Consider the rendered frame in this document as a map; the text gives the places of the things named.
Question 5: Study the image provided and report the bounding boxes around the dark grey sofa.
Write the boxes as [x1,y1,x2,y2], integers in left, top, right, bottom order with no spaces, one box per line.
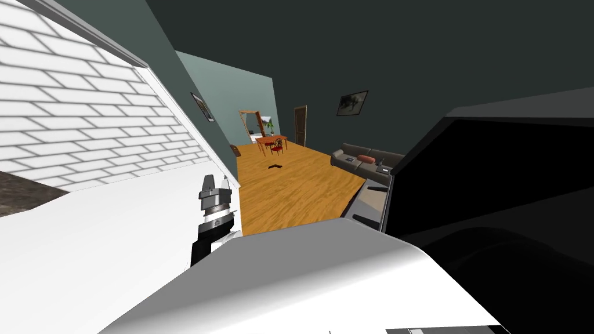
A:
[329,142,405,186]

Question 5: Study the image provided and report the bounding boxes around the narrow framed wall picture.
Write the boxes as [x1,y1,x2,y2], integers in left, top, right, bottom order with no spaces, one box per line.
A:
[190,91,216,124]

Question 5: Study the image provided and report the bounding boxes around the black appliance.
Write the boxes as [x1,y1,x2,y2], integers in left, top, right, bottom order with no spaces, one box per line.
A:
[380,87,594,260]

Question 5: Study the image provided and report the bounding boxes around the brown wooden door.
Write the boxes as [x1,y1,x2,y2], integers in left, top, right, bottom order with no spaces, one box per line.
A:
[293,105,309,147]

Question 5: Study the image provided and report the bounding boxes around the dark framed wall picture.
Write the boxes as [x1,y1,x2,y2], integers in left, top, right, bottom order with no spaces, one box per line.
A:
[336,90,370,117]

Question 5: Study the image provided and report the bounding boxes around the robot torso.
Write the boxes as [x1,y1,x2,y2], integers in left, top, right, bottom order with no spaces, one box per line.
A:
[97,217,511,334]

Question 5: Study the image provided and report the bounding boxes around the grey cabinet with black handles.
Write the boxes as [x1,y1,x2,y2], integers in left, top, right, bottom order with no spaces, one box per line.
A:
[341,177,393,233]

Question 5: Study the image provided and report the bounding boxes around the orange wooden table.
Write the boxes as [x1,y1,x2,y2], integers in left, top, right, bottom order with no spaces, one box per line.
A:
[255,134,289,157]

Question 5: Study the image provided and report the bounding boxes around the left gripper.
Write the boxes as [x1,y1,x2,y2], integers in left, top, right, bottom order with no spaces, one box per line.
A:
[199,173,233,212]

